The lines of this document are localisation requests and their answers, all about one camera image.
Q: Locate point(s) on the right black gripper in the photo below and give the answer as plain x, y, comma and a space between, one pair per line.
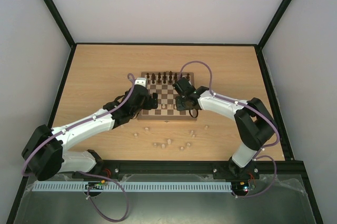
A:
180, 102

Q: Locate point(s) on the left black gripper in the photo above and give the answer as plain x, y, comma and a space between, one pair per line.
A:
149, 105

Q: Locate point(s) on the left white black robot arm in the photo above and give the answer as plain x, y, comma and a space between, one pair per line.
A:
48, 149

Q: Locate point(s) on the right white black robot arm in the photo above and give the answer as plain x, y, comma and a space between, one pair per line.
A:
254, 122

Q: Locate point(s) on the wooden chess board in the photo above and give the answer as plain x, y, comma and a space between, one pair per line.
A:
166, 95

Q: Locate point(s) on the metal front plate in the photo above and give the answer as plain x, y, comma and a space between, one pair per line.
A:
283, 200

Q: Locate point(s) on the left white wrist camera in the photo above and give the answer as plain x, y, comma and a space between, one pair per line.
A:
141, 81

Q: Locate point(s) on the light blue slotted cable duct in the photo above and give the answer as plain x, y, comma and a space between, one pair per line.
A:
82, 186

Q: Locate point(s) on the black aluminium mounting rail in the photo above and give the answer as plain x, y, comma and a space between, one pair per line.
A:
218, 169

